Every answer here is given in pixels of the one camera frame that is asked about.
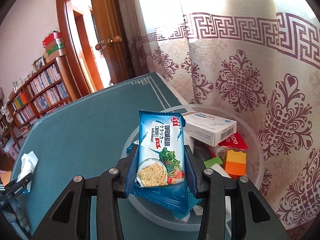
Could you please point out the green box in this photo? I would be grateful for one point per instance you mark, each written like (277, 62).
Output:
(56, 49)

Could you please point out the clear plastic bowl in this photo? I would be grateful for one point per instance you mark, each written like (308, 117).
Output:
(252, 150)

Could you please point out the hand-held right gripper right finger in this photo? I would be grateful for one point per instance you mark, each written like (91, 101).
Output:
(191, 173)

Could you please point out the wooden door frame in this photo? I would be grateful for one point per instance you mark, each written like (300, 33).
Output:
(65, 42)

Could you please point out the rows of books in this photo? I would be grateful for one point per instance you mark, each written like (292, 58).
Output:
(45, 90)

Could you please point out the red box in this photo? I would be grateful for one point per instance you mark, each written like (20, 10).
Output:
(51, 38)

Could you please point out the cardboard box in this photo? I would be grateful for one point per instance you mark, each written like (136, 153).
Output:
(56, 55)

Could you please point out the olive box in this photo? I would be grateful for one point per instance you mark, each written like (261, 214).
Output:
(53, 45)

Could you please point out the wooden bookshelf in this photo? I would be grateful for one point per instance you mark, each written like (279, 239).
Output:
(68, 77)

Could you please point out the door knob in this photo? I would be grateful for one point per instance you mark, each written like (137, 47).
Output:
(115, 40)

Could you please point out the white medicine box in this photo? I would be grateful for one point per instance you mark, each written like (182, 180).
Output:
(207, 127)

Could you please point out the red snack packet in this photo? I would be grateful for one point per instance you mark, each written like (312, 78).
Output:
(235, 142)

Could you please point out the picture frame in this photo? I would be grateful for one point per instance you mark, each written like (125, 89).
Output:
(39, 63)

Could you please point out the white sponge with black stripe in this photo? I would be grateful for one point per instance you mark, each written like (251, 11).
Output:
(220, 170)

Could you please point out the wooden door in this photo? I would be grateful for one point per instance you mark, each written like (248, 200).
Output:
(110, 10)

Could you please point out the patterned curtain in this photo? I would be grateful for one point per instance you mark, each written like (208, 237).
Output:
(237, 80)

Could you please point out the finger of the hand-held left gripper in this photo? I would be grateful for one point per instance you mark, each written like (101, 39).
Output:
(25, 179)

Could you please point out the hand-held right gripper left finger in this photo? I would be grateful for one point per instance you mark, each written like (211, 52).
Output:
(132, 172)

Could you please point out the green toy block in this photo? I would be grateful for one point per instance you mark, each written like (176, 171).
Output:
(212, 161)

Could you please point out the orange and yellow toy block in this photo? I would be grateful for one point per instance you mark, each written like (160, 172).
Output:
(235, 165)

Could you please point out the white and blue tissue packet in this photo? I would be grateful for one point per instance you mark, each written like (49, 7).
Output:
(28, 163)

